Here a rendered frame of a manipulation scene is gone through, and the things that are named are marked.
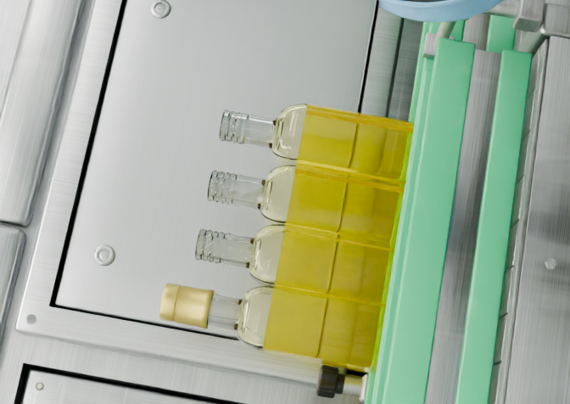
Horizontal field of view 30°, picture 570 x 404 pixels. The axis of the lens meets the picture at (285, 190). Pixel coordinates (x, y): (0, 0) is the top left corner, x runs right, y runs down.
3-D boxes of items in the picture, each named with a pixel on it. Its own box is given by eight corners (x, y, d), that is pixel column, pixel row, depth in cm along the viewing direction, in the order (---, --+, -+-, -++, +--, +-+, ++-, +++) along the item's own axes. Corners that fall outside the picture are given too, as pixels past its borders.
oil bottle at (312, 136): (492, 154, 103) (276, 115, 104) (505, 136, 98) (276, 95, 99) (485, 209, 102) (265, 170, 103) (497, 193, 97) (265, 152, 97)
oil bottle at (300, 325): (469, 329, 99) (243, 288, 100) (481, 322, 94) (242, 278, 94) (461, 389, 98) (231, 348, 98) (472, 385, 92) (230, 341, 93)
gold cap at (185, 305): (215, 286, 98) (169, 277, 98) (211, 295, 94) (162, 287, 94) (209, 322, 98) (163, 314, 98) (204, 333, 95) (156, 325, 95)
